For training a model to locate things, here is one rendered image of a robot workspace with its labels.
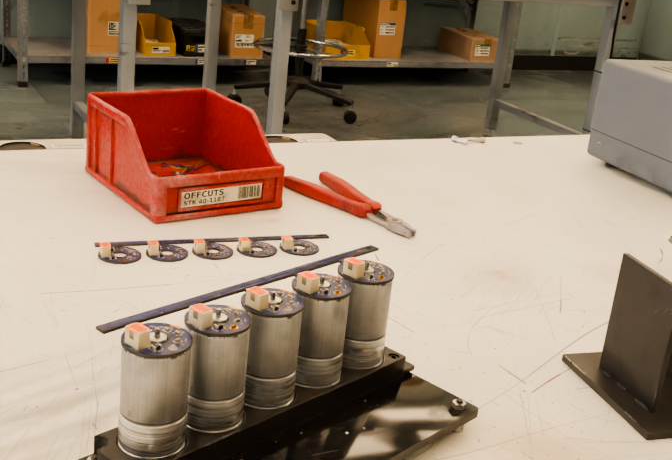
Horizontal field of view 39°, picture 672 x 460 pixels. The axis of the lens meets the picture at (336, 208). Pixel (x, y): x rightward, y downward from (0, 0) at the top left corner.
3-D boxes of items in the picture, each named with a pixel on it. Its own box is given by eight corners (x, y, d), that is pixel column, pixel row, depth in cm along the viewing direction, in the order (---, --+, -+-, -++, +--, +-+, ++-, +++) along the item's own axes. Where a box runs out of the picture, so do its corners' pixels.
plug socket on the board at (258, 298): (273, 306, 37) (274, 291, 37) (256, 312, 37) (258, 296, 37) (259, 299, 38) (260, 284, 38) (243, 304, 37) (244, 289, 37)
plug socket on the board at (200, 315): (217, 325, 35) (219, 308, 35) (199, 331, 35) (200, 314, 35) (204, 317, 36) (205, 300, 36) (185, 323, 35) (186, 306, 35)
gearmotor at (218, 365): (253, 438, 38) (264, 320, 36) (205, 460, 36) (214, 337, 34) (213, 411, 39) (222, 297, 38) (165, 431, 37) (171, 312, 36)
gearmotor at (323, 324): (349, 394, 42) (363, 286, 40) (310, 412, 40) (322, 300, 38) (309, 371, 43) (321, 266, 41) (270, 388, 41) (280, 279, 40)
